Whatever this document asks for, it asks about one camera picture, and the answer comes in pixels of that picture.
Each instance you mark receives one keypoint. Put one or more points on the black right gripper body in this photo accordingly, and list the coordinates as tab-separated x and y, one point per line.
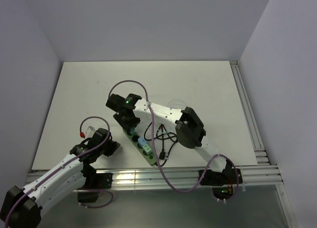
126	124

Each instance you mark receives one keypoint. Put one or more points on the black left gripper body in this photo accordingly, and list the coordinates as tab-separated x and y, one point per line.
109	149

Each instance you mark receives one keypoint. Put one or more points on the teal charger cube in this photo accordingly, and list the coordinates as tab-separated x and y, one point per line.
132	131

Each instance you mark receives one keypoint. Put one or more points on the blue charger cube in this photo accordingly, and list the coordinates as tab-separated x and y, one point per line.
142	141

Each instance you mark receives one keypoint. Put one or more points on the green two-port charger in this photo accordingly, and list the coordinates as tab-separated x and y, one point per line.
147	149

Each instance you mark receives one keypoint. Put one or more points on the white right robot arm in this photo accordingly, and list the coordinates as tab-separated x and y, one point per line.
185	123

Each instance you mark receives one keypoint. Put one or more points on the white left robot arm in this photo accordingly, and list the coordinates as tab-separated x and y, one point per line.
24	207

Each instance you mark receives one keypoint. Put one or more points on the green power strip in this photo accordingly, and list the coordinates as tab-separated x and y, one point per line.
150	159

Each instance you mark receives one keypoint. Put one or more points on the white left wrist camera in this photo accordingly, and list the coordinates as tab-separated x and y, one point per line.
90	131

